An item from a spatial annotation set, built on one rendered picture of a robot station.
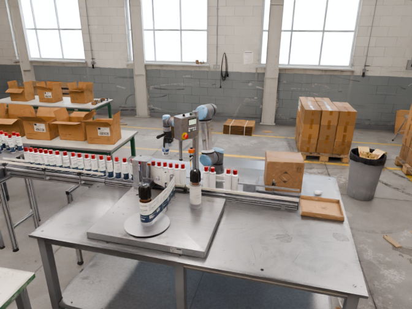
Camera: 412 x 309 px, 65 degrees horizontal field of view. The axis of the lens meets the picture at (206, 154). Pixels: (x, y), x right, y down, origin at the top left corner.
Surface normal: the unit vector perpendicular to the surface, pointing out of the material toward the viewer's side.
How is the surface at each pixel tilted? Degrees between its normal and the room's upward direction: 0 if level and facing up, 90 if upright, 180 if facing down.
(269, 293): 0
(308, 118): 90
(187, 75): 90
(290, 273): 0
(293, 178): 90
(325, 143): 86
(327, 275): 0
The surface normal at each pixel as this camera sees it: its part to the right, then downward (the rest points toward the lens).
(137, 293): 0.00, -0.94
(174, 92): -0.20, 0.35
